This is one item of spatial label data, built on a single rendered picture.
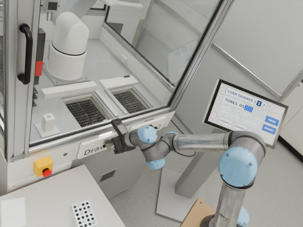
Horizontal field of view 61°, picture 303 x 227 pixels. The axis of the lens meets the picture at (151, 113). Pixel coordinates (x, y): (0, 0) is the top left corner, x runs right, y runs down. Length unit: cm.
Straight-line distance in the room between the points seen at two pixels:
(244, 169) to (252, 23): 194
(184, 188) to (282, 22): 164
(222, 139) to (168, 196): 143
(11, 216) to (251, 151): 96
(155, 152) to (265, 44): 174
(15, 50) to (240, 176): 78
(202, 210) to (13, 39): 116
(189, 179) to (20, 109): 163
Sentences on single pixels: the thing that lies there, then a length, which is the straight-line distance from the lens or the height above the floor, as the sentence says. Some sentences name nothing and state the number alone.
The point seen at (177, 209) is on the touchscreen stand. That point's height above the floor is 3.
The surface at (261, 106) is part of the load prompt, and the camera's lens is 188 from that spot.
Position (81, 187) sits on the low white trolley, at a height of 76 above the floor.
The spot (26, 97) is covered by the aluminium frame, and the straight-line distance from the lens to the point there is 97.
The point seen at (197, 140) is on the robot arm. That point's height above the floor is 123.
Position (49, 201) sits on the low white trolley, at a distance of 131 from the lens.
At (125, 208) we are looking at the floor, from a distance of 225.
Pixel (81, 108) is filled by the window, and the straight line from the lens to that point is 115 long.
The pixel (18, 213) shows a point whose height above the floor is 78.
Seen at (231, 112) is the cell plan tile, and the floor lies 106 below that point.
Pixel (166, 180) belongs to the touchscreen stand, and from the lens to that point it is 251.
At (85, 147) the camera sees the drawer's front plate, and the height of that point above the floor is 91.
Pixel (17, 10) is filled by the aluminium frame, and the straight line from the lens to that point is 79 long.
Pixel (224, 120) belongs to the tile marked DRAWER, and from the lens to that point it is 176.
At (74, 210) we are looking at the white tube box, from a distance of 126.
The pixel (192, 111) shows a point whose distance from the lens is 312.
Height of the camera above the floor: 190
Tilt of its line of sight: 37 degrees down
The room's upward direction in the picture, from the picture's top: 25 degrees clockwise
